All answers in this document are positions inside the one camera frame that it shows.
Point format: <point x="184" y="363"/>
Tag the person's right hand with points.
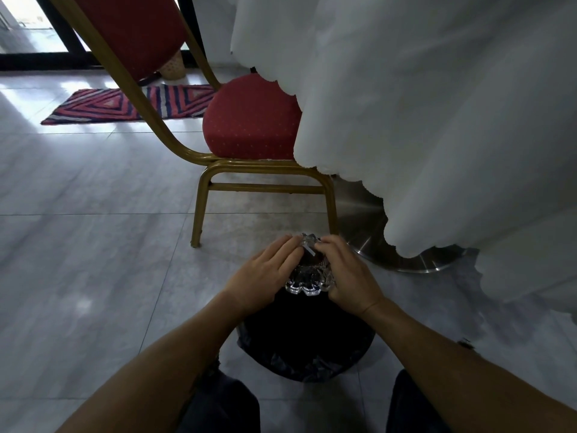
<point x="354" y="281"/>

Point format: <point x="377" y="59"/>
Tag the person's left hand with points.
<point x="259" y="279"/>

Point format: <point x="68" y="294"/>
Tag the person's left fingers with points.
<point x="284" y="252"/>

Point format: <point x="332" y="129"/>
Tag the person's right fingers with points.
<point x="331" y="250"/>

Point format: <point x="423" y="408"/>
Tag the clear glass ashtray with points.
<point x="310" y="279"/>

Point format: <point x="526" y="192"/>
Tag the person's left forearm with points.
<point x="166" y="365"/>

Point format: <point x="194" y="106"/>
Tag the person's right forearm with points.
<point x="450" y="369"/>

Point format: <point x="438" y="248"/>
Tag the round metal table base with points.
<point x="360" y="220"/>

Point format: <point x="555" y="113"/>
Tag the black bin with bag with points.
<point x="306" y="338"/>

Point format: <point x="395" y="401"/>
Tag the person's dark trousers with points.
<point x="225" y="403"/>

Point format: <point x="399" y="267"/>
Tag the small black object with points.
<point x="466" y="343"/>

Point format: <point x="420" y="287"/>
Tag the white tablecloth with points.
<point x="428" y="108"/>

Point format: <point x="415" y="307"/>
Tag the woven wicker basket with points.
<point x="173" y="67"/>

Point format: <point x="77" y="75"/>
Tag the striped red and blue rug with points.
<point x="99" y="105"/>

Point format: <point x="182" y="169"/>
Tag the red chair with gold frame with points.
<point x="252" y="117"/>

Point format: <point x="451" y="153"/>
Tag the black door frame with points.
<point x="63" y="33"/>

